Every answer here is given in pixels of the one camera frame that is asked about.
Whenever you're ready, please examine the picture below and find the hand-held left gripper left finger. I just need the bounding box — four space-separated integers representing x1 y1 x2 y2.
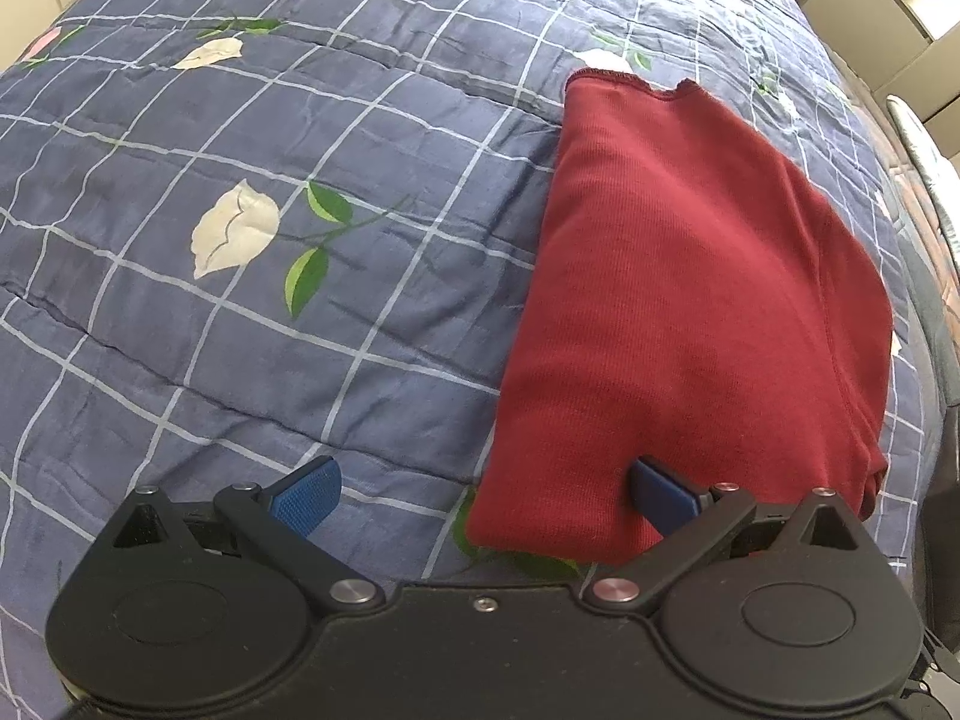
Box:
111 454 385 610

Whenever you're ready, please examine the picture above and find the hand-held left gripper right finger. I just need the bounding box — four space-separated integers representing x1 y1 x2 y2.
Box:
580 454 872 614

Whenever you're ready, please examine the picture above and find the dark red knit garment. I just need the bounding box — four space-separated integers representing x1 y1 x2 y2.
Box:
463 67 896 568

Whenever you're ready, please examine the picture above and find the blue checked floral blanket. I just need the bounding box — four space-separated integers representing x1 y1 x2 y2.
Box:
0 0 947 720

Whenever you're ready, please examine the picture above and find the silver grey padded cushion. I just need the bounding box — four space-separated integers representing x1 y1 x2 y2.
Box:
885 94 960 260

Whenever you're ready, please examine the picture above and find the beige window ledge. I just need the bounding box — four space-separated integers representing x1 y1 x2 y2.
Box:
776 0 955 98

